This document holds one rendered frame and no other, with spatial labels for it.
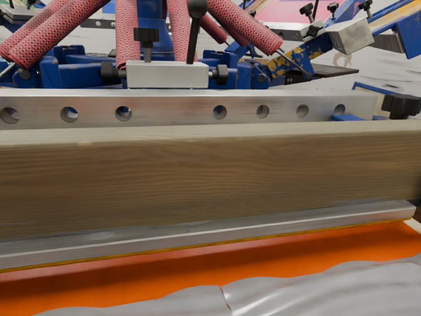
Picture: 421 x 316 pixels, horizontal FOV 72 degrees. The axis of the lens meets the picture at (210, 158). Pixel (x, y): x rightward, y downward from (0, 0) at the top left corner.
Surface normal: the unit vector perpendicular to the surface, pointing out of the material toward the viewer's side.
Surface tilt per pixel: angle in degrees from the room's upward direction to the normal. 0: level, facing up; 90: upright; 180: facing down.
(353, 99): 88
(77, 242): 2
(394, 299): 30
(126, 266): 2
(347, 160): 88
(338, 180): 88
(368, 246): 2
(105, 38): 90
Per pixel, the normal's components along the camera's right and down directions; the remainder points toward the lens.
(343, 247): 0.04, -0.92
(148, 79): 0.24, 0.39
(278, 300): 0.28, -0.58
